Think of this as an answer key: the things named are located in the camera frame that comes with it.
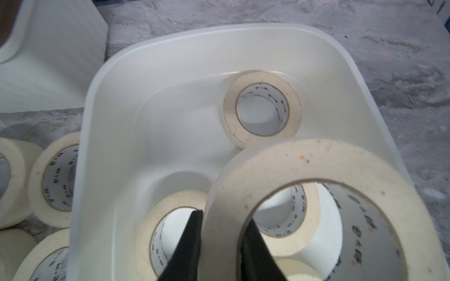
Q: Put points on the brown lidded storage case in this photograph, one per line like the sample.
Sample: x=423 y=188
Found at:
x=50 y=52

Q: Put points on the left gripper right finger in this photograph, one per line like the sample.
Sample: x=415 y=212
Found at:
x=257 y=264

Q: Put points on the cream masking tape roll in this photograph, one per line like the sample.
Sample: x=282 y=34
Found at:
x=52 y=181
x=353 y=217
x=260 y=106
x=162 y=230
x=303 y=223
x=21 y=157
x=48 y=261
x=16 y=244

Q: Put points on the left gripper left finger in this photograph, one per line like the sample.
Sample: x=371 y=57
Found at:
x=183 y=265

